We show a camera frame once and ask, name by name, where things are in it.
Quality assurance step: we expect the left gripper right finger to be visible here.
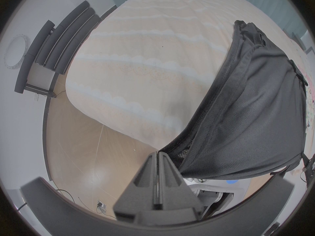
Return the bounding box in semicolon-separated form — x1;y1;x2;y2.
159;151;205;215

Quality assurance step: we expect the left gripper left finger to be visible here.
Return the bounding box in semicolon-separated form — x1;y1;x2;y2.
113;151;158;222

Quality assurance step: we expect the black T-shirt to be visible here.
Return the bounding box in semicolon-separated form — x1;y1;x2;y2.
160;20;309;181

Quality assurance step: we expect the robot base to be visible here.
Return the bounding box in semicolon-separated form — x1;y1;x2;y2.
183;177;251;218

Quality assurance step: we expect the pile of clothes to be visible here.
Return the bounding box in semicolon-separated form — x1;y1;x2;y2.
305;73;315;103

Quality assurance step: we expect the bed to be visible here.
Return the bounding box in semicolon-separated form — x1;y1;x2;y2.
65;0;315;154

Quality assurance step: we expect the white printed pyjama top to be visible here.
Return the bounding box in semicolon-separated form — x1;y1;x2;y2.
305;100;315;132

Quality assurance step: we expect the grey bedside table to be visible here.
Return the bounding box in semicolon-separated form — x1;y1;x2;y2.
283;29;305;50

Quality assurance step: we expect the blue-green curtain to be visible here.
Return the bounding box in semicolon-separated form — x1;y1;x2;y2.
207;0;308;42

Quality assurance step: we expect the round white framed mirror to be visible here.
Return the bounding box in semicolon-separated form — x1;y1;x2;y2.
4;34;30;70

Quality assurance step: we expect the black cable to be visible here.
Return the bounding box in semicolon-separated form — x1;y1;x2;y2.
55;189;74;202
78;197;108;214

